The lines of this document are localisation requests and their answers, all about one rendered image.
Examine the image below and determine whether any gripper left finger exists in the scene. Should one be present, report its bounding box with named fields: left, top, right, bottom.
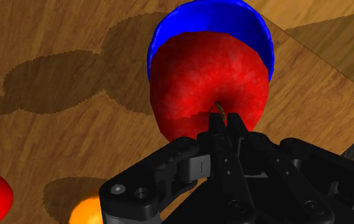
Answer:
left=98, top=113, right=257, bottom=224

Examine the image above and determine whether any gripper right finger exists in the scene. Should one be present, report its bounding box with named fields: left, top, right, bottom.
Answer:
left=227, top=113, right=354, bottom=224

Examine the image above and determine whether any red apple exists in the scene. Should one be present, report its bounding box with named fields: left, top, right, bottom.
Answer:
left=149, top=31, right=270, bottom=143

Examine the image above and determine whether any orange fruit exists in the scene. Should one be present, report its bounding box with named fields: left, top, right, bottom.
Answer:
left=68, top=196, right=104, bottom=224

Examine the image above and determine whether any blue bowl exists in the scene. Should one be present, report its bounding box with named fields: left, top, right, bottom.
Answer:
left=146, top=0, right=275, bottom=84

